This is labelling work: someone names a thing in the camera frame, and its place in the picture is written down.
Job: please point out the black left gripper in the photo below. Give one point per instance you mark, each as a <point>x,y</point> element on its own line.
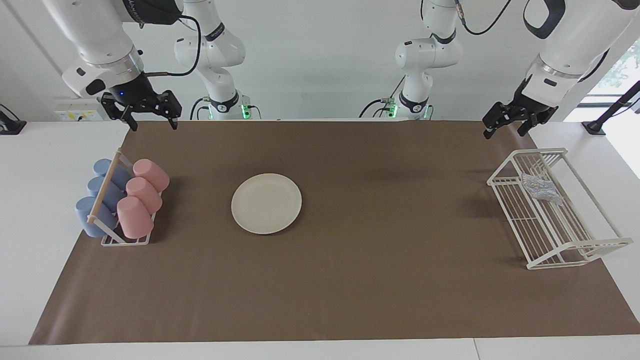
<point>525,107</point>

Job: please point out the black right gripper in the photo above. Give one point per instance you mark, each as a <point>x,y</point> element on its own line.
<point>135,97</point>

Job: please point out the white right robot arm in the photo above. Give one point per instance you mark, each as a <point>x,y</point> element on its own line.
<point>100,30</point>

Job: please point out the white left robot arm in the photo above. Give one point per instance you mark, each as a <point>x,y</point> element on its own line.
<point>425,55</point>

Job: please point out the cream round plate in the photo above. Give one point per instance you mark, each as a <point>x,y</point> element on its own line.
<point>266,203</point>

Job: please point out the pink plastic cup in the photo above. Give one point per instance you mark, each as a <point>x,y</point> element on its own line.
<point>135,217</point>
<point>145,194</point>
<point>151,174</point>

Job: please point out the blue plastic cup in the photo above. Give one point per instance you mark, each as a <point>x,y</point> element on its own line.
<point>112,195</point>
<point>87,217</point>
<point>119,175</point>

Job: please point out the black table clamp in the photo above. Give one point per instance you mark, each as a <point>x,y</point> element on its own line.
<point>11,125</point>

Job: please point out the brown table mat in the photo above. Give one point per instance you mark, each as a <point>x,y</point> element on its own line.
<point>375,250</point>

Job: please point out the white wall power outlet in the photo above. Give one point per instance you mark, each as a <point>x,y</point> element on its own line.
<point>75,112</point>

